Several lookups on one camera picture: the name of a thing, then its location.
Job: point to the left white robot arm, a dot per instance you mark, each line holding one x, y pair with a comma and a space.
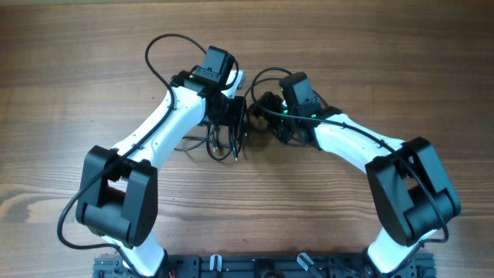
117, 199

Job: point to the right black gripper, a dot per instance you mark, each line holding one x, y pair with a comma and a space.
284, 135

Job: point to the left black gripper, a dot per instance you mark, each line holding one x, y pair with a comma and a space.
235, 118

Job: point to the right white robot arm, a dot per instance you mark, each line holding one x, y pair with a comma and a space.
413, 196

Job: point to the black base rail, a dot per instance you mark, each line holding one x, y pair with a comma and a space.
334, 265

